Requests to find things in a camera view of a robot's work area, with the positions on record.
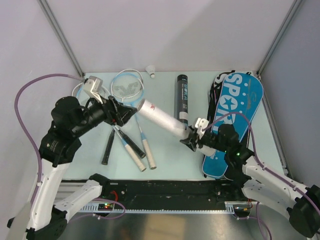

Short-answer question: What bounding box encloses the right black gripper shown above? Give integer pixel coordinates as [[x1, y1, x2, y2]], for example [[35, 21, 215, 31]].
[[180, 129, 229, 153]]

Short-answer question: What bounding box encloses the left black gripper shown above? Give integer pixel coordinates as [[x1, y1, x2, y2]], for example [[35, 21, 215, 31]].
[[72, 90, 138, 136]]

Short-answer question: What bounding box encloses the white shuttlecock tube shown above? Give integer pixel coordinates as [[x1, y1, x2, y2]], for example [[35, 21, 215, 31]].
[[137, 99, 216, 157]]

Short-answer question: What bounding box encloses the black shuttlecock tube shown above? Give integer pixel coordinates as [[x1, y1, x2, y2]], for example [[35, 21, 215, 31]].
[[175, 74, 189, 125]]

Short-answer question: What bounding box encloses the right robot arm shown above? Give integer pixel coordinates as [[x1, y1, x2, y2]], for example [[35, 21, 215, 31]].
[[180, 124, 320, 238]]

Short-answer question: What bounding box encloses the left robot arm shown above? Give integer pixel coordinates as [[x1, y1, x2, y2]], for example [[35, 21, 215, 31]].
[[6, 96, 138, 240]]

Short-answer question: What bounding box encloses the blue racket white grip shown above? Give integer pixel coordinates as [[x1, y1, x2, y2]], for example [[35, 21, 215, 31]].
[[110, 72, 157, 170]]

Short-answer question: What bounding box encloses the white shuttlecock at back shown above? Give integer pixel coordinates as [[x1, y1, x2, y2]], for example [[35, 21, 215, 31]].
[[145, 65, 156, 79]]

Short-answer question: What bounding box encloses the blue racket left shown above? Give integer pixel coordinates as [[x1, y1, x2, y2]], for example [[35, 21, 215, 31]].
[[76, 83, 148, 173]]

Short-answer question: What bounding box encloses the blue racket bag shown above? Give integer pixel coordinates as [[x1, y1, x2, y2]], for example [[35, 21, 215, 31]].
[[201, 72, 264, 179]]

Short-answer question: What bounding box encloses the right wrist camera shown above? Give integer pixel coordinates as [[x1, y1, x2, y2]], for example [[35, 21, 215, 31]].
[[192, 117, 209, 139]]

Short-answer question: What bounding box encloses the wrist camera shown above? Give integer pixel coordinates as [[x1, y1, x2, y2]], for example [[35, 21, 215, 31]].
[[192, 117, 209, 139], [82, 76, 103, 104]]

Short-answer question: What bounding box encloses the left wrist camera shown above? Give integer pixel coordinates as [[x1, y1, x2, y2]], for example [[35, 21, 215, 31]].
[[82, 76, 103, 104]]

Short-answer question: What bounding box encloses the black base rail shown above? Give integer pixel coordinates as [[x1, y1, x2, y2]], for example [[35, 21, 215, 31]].
[[49, 178, 251, 211]]

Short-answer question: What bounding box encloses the white cable duct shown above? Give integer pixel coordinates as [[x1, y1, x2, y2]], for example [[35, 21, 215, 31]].
[[78, 203, 235, 215]]

